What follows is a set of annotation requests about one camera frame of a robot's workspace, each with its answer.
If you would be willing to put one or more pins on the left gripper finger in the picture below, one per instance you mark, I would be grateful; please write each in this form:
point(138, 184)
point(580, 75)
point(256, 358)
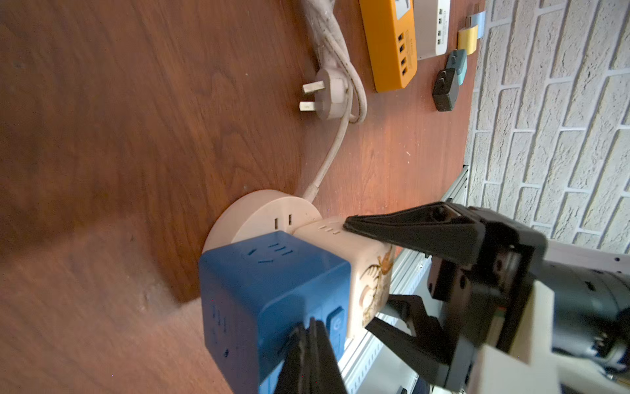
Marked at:
point(310, 365)

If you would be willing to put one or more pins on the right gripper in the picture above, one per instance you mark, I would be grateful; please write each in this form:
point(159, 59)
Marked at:
point(483, 266)

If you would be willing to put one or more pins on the beige plug adapter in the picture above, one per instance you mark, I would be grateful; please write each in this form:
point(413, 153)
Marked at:
point(371, 264)

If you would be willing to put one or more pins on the blue cube adapter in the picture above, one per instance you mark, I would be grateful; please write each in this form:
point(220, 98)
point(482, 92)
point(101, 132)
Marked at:
point(254, 293)

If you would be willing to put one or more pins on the round white socket base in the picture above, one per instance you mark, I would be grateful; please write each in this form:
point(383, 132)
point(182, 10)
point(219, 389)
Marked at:
point(259, 213)

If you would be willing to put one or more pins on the black charger plug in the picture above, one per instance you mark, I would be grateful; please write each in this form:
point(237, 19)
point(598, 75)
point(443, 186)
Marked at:
point(445, 90)

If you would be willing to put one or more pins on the teal USB charger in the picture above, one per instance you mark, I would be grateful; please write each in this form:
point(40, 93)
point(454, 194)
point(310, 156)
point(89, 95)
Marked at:
point(458, 60)

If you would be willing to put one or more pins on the orange power strip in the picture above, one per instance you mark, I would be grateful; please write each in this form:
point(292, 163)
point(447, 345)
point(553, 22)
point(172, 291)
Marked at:
point(391, 41)

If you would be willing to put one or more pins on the white power strip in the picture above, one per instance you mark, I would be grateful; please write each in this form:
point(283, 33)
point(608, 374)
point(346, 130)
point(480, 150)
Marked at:
point(431, 19)

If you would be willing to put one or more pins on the light blue charger plug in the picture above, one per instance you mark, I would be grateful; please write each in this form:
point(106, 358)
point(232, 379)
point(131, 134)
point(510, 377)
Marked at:
point(477, 20)

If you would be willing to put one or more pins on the yellow charger plug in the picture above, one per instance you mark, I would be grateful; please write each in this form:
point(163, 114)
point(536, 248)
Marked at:
point(467, 39)

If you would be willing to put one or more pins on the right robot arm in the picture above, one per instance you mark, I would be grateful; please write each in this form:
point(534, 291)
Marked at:
point(591, 310)

